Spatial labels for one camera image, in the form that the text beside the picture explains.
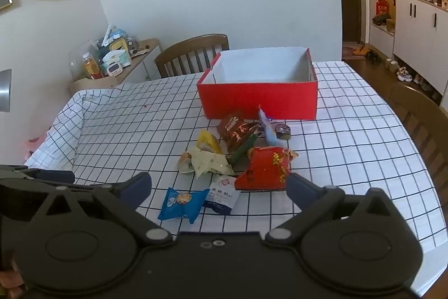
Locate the brown snack packet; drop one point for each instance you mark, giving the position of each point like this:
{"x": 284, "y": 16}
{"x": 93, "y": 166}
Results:
{"x": 236, "y": 131}

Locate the light wooden side cabinet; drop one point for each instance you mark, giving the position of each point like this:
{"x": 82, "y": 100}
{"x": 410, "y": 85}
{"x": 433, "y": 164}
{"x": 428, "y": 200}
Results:
{"x": 140, "y": 60}

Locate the orange bottle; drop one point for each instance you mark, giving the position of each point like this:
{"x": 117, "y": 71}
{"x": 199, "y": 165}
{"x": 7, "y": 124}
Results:
{"x": 92, "y": 67}

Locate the green snack packet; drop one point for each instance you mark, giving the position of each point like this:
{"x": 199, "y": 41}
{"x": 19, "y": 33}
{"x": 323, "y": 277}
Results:
{"x": 243, "y": 150}

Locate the dark wooden chair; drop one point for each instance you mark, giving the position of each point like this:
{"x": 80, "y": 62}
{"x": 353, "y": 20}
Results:
{"x": 425, "y": 131}

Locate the beige shoes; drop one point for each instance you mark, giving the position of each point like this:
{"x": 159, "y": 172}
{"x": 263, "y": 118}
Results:
{"x": 392, "y": 65}

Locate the dark shoes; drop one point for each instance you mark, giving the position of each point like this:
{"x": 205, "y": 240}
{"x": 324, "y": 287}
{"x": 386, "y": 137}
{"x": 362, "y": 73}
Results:
{"x": 373, "y": 56}

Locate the red snack packet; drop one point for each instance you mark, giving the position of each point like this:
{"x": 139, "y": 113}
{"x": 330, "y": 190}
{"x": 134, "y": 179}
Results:
{"x": 262, "y": 169}

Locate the orange slippers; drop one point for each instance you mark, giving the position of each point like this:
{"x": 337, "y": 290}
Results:
{"x": 359, "y": 50}

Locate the patterned doormat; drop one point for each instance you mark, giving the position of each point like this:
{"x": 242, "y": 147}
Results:
{"x": 348, "y": 52}

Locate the red paper decoration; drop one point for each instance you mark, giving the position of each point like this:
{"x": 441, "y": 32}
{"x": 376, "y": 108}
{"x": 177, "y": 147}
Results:
{"x": 383, "y": 6}

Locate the clear-wrapped round pastry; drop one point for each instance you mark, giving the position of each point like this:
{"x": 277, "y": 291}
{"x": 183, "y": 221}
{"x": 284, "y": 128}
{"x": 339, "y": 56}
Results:
{"x": 185, "y": 162}

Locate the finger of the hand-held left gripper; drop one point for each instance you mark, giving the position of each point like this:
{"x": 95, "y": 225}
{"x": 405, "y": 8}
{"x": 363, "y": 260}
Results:
{"x": 59, "y": 177}

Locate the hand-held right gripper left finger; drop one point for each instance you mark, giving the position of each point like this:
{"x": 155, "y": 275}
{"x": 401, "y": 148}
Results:
{"x": 134, "y": 188}

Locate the round foil-wrapped snack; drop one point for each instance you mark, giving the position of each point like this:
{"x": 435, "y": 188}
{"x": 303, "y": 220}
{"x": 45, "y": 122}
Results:
{"x": 283, "y": 131}

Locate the yellow snack packet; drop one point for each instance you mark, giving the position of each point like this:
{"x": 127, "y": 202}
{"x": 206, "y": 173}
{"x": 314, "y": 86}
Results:
{"x": 208, "y": 141}

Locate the white and navy snack packet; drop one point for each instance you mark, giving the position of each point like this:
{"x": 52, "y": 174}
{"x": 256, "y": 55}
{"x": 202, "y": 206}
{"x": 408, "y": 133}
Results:
{"x": 220, "y": 195}

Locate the white tube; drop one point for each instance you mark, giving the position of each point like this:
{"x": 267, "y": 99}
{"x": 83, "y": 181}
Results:
{"x": 106, "y": 36}

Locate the red cardboard box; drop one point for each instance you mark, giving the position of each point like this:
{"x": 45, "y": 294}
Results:
{"x": 259, "y": 99}

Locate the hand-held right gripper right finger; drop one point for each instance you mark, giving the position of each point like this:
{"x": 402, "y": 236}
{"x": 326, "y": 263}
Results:
{"x": 297, "y": 187}

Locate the clear glass jar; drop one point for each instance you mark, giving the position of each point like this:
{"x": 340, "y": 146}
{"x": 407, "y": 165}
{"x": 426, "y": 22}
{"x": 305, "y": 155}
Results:
{"x": 78, "y": 60}

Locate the blue cookie packet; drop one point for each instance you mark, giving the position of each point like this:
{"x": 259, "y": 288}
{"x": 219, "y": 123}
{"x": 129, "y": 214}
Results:
{"x": 182, "y": 202}

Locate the yellow desk clock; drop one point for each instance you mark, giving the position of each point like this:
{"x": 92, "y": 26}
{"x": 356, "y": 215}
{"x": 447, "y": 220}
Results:
{"x": 118, "y": 45}

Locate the checkered white tablecloth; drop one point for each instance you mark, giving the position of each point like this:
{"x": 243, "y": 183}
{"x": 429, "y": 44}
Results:
{"x": 350, "y": 145}

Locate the blue box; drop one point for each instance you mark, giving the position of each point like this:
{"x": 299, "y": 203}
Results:
{"x": 119, "y": 34}

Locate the white sneakers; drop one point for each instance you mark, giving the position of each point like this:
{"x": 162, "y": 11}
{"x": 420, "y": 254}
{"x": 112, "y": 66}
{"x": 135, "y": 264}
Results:
{"x": 405, "y": 74}

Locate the white tissue box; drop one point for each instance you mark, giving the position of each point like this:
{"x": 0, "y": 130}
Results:
{"x": 117, "y": 58}

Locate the person's left hand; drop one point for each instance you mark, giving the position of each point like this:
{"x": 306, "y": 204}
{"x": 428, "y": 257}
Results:
{"x": 13, "y": 282}

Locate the cream snack packet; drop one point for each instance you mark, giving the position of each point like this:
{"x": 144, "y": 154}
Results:
{"x": 211, "y": 162}

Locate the white shoe cabinet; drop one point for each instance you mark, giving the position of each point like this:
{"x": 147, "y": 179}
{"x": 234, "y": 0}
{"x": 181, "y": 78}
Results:
{"x": 416, "y": 32}

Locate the white kitchen timer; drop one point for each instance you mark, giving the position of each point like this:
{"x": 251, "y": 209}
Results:
{"x": 114, "y": 69}

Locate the light blue snack packet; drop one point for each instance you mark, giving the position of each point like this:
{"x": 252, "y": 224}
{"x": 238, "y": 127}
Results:
{"x": 267, "y": 131}

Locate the wooden slat-back chair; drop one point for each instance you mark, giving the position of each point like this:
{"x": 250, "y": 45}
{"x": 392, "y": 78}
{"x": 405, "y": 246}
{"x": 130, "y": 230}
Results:
{"x": 190, "y": 52}

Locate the grey metal object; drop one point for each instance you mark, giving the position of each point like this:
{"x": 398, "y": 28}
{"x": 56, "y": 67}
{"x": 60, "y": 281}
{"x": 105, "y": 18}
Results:
{"x": 5, "y": 90}

